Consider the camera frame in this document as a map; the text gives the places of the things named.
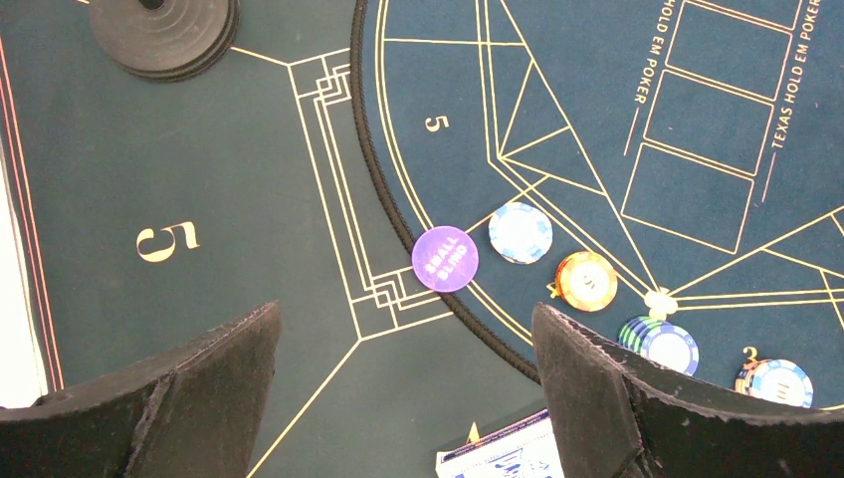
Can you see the white purple poker chip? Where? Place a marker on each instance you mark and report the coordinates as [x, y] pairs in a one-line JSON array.
[[520, 233]]

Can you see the blue small blind button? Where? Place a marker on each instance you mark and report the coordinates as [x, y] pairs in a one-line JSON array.
[[445, 259]]

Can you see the round blue poker mat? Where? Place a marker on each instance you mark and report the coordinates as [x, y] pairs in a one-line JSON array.
[[696, 145]]

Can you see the blue playing card deck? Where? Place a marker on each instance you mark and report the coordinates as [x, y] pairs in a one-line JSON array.
[[525, 448]]

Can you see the orange poker chip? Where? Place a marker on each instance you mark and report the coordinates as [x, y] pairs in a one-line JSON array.
[[586, 281]]

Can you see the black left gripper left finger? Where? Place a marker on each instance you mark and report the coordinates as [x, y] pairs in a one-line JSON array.
[[192, 411]]

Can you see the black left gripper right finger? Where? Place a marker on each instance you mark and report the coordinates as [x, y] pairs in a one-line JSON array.
[[616, 414]]

